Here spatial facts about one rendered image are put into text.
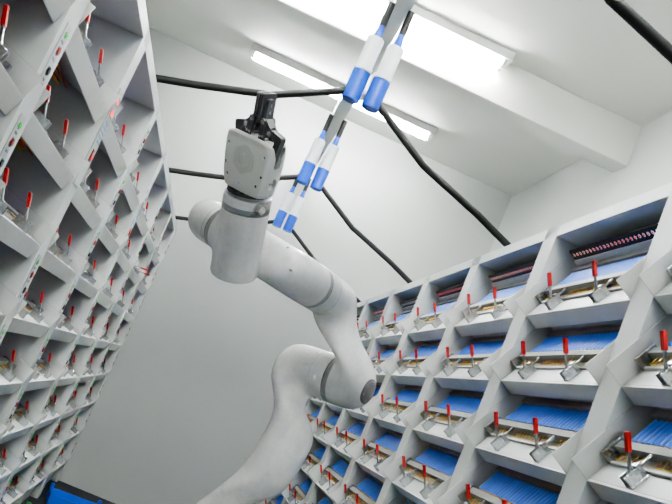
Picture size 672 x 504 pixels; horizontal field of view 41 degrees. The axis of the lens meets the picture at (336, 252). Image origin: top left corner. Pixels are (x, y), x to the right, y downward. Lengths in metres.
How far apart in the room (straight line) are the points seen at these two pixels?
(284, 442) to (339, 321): 0.26
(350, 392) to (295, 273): 0.30
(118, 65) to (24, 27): 0.73
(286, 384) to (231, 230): 0.47
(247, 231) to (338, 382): 0.44
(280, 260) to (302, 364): 0.30
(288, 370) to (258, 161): 0.56
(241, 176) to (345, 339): 0.48
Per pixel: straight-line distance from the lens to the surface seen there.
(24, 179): 2.44
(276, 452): 1.84
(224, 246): 1.56
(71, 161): 2.43
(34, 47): 1.78
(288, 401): 1.88
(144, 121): 3.17
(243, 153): 1.52
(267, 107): 1.50
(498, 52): 4.43
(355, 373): 1.83
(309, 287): 1.72
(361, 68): 3.06
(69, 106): 2.47
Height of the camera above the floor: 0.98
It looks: 10 degrees up
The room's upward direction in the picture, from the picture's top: 23 degrees clockwise
